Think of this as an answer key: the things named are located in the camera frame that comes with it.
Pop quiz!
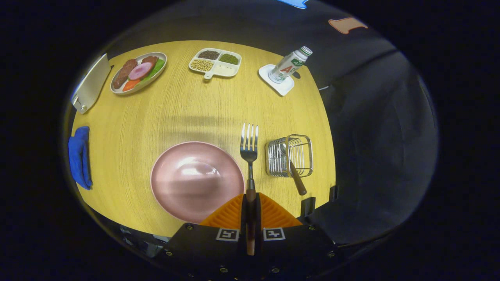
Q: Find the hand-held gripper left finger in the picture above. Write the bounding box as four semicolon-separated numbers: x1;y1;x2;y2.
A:
158;192;250;281

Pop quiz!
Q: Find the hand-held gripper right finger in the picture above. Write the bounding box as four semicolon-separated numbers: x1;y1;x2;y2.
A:
250;192;344;281

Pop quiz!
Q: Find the metal spoon wooden handle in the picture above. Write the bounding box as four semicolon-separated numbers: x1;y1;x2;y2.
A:
279;142;308;196

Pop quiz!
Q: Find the metal fork wooden handle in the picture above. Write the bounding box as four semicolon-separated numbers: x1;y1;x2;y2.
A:
240;123;259;256

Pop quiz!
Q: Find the pink plate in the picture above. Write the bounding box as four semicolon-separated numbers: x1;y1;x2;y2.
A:
150;141;246;224

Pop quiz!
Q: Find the white square coaster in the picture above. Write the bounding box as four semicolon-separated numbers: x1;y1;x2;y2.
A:
258;64;295;96

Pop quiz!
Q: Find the black backdrop cloth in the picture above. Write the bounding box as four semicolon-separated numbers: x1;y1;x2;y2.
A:
78;0;438;246

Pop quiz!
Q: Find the white divided dish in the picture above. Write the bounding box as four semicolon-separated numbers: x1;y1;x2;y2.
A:
188;48;242;80

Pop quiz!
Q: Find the white drink bottle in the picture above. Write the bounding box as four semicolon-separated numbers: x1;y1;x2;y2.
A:
268;46;313;84

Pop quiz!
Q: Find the pile of yellow soybeans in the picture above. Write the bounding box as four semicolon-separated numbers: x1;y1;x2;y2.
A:
190;59;214;71

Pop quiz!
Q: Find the green lettuce leaf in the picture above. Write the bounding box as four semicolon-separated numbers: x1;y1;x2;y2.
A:
143;59;166;80

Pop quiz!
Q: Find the blue folded towel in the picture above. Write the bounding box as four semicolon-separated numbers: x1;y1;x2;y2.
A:
68;126;93;190

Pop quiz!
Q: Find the pink ham slice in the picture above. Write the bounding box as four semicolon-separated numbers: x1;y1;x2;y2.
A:
128;62;154;81

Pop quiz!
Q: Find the white round food plate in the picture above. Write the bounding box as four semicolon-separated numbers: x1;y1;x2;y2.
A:
110;52;168;95

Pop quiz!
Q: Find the long brown meat piece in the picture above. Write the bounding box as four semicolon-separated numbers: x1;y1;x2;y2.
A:
113;59;138;89

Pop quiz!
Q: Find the white toaster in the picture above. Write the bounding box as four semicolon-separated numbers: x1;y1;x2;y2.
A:
70;53;112;114

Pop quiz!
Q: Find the metal wire basket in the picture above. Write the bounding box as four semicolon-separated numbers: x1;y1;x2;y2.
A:
265;134;314;178

